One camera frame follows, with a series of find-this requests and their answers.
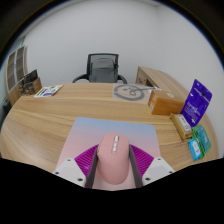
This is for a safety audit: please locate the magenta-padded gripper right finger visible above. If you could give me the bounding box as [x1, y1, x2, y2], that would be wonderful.
[128, 143, 176, 188]

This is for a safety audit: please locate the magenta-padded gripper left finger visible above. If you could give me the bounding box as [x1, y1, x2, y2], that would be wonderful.
[52, 143, 100, 188]

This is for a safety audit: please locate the pink computer mouse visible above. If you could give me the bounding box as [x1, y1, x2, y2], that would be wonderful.
[96, 132, 131, 185]

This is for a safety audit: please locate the pink blue gradient mouse pad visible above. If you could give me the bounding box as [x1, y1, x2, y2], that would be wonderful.
[54, 116, 162, 192]

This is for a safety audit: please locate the blue packet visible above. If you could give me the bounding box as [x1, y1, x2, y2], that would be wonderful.
[187, 138, 203, 162]

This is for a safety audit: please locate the tan small packet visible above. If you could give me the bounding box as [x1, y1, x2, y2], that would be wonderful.
[169, 113, 194, 140]

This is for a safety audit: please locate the green packet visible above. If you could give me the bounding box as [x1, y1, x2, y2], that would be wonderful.
[191, 124, 212, 155]

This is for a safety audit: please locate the orange cardboard box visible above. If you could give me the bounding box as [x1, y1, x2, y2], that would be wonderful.
[147, 89, 186, 116]

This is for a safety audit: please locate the purple pouch package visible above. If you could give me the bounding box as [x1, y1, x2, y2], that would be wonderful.
[180, 78, 213, 128]

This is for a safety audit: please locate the white printed sheet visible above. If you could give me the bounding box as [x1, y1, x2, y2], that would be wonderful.
[33, 84, 65, 99]

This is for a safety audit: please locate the wooden side desk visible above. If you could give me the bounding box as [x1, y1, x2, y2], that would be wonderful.
[134, 65, 188, 101]

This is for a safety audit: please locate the black open carton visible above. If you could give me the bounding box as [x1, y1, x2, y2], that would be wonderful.
[23, 69, 39, 84]

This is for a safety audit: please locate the grey backpack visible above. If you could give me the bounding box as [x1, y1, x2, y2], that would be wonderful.
[88, 57, 120, 84]

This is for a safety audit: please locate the wooden shelf cabinet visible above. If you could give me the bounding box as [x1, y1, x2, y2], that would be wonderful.
[3, 45, 30, 107]

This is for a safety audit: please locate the black mesh office chair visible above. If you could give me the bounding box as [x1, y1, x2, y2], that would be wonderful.
[72, 52, 128, 84]

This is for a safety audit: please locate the clear bag with grey cable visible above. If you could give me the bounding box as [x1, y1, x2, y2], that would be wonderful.
[112, 83, 162, 103]

